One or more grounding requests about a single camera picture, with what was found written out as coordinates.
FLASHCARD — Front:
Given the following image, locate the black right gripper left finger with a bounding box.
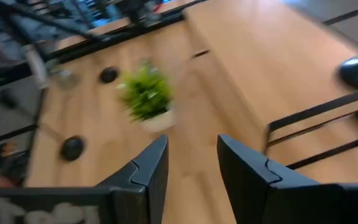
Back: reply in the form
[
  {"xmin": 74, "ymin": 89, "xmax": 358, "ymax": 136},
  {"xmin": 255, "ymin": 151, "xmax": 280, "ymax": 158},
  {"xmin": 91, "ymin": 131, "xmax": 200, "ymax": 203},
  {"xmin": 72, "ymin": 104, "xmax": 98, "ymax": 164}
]
[{"xmin": 0, "ymin": 134, "xmax": 170, "ymax": 224}]

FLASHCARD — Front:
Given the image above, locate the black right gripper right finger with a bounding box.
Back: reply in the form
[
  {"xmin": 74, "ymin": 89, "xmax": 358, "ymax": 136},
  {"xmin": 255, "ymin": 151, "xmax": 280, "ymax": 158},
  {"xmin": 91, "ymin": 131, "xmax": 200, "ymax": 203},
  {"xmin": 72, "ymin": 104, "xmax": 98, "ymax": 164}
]
[{"xmin": 218, "ymin": 134, "xmax": 358, "ymax": 224}]

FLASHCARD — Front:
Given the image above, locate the green plant in white pot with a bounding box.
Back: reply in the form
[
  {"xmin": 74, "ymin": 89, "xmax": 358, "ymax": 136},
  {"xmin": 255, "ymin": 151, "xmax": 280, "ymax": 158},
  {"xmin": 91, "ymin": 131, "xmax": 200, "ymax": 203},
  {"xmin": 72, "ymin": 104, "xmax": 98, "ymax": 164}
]
[{"xmin": 116, "ymin": 60, "xmax": 177, "ymax": 133}]

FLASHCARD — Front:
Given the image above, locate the wooden shelf riser black frame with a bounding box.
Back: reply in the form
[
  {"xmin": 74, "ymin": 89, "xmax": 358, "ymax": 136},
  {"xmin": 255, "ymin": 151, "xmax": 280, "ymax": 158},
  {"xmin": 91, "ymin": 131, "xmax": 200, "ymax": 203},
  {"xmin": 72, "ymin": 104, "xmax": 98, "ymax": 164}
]
[{"xmin": 181, "ymin": 0, "xmax": 358, "ymax": 171}]

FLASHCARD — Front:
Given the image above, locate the white bracket strip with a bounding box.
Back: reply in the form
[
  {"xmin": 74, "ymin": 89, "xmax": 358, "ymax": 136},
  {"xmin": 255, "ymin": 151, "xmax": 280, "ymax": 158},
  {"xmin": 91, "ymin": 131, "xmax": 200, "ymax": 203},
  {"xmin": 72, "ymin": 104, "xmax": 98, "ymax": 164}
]
[{"xmin": 23, "ymin": 46, "xmax": 50, "ymax": 91}]

